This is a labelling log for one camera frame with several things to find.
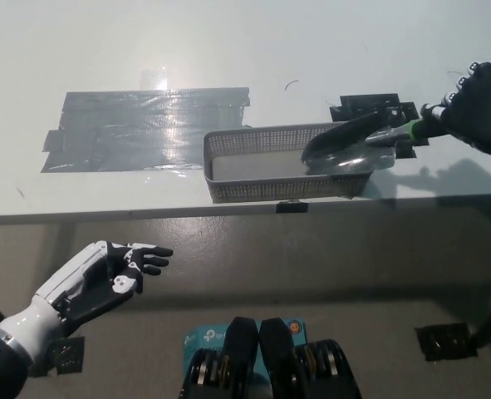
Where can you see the small black tape piece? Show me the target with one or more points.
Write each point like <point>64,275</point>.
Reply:
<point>293,207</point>

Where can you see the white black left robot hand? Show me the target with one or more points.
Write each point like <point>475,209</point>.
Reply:
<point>58,291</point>

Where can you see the black robot body blocks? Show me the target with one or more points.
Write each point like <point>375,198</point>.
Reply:
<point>272,357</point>

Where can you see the black tape patch on desk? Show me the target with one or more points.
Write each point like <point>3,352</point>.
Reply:
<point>353,104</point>

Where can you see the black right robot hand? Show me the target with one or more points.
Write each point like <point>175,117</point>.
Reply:
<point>482,108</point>

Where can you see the black floor tape patch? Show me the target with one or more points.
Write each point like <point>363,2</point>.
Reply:
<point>68,353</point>
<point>440,341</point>

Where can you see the grey perforated plastic basket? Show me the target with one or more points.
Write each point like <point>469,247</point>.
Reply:
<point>249,191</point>

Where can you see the grey duct tape patch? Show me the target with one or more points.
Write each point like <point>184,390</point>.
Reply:
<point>124,131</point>

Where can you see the teal tp-link box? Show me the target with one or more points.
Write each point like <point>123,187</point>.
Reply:
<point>207,336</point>

